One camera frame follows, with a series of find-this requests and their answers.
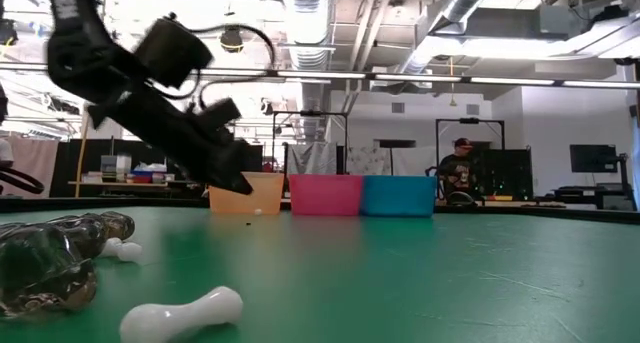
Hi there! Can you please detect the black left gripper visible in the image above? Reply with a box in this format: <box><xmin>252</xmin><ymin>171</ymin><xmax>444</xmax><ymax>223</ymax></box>
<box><xmin>86</xmin><ymin>89</ymin><xmax>255</xmax><ymax>196</ymax></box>

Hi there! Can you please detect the orange plastic bin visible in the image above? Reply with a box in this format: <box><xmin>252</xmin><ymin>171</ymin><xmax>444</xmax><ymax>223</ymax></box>
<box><xmin>208</xmin><ymin>171</ymin><xmax>286</xmax><ymax>216</ymax></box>

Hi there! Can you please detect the pink plastic bin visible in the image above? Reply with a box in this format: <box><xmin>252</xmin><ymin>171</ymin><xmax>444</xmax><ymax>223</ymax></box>
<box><xmin>288</xmin><ymin>174</ymin><xmax>364</xmax><ymax>217</ymax></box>

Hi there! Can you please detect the blue plastic bin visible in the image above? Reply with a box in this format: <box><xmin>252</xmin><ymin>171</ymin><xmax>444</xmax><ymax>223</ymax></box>
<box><xmin>360</xmin><ymin>175</ymin><xmax>438</xmax><ymax>218</ymax></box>

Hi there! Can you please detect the blue and red box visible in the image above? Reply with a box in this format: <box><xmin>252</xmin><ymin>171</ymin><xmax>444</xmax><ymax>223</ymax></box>
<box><xmin>130</xmin><ymin>162</ymin><xmax>174</xmax><ymax>185</ymax></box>

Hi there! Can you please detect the clear plastic storage box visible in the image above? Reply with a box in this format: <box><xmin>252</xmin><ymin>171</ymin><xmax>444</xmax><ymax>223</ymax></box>
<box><xmin>99</xmin><ymin>153</ymin><xmax>134</xmax><ymax>183</ymax></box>

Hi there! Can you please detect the round black ceiling device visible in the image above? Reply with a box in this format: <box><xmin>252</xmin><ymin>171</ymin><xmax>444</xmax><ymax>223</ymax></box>
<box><xmin>219</xmin><ymin>26</ymin><xmax>245</xmax><ymax>54</ymax></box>

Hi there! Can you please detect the wooden shelf board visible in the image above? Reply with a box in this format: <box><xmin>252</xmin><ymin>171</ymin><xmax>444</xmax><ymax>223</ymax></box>
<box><xmin>68</xmin><ymin>179</ymin><xmax>207</xmax><ymax>189</ymax></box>

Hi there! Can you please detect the pink curtain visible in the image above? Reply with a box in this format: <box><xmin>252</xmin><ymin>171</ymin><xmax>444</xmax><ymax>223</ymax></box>
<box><xmin>9</xmin><ymin>135</ymin><xmax>60</xmax><ymax>200</ymax></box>

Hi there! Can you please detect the green table mat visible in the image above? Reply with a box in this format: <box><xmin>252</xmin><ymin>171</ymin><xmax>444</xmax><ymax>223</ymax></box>
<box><xmin>0</xmin><ymin>206</ymin><xmax>640</xmax><ymax>343</ymax></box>

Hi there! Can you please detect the black office desk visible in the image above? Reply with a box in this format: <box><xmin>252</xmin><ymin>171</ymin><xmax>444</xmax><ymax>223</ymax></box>
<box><xmin>533</xmin><ymin>181</ymin><xmax>636</xmax><ymax>212</ymax></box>

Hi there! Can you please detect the black computer monitor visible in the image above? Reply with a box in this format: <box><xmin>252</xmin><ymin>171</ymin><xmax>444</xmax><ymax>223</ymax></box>
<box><xmin>569</xmin><ymin>143</ymin><xmax>619</xmax><ymax>174</ymax></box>

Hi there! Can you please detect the black monitor stand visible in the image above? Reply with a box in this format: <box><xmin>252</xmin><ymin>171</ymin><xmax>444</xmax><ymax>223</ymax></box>
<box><xmin>617</xmin><ymin>152</ymin><xmax>634</xmax><ymax>200</ymax></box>

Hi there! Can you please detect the grey cloth on frame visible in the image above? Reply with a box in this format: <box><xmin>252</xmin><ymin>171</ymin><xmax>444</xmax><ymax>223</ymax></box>
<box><xmin>287</xmin><ymin>141</ymin><xmax>337</xmax><ymax>176</ymax></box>

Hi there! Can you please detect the black metal rig frame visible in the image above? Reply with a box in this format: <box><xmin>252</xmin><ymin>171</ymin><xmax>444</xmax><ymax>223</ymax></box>
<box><xmin>272</xmin><ymin>110</ymin><xmax>350</xmax><ymax>174</ymax></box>
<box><xmin>435</xmin><ymin>116</ymin><xmax>506</xmax><ymax>170</ymax></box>

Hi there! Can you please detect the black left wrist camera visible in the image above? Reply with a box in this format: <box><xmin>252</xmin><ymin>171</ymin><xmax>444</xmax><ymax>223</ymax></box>
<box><xmin>133</xmin><ymin>15</ymin><xmax>215</xmax><ymax>90</ymax></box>

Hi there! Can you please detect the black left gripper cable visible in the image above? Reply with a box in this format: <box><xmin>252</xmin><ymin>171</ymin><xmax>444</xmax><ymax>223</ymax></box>
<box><xmin>149</xmin><ymin>22</ymin><xmax>277</xmax><ymax>112</ymax></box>

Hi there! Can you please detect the black partition wall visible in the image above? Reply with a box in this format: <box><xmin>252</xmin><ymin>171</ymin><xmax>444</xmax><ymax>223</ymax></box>
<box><xmin>49</xmin><ymin>131</ymin><xmax>265</xmax><ymax>200</ymax></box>

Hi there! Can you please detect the yellow extension cable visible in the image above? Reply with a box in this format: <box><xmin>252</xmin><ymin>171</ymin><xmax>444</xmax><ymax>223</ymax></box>
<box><xmin>73</xmin><ymin>0</ymin><xmax>109</xmax><ymax>199</ymax></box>

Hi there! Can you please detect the silver ceiling air duct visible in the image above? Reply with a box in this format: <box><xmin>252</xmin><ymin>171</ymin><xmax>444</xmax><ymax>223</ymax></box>
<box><xmin>277</xmin><ymin>0</ymin><xmax>335</xmax><ymax>140</ymax></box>
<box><xmin>399</xmin><ymin>0</ymin><xmax>501</xmax><ymax>75</ymax></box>

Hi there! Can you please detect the black table frame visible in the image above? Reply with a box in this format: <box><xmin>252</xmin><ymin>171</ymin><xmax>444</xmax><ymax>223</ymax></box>
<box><xmin>0</xmin><ymin>196</ymin><xmax>640</xmax><ymax>226</ymax></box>

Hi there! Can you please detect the long ceiling light rail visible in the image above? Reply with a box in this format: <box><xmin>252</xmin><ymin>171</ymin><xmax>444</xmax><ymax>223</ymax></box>
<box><xmin>0</xmin><ymin>62</ymin><xmax>640</xmax><ymax>90</ymax></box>

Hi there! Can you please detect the black cable loop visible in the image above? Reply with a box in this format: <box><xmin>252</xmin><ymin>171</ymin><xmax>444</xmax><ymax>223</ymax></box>
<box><xmin>0</xmin><ymin>166</ymin><xmax>46</xmax><ymax>196</ymax></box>

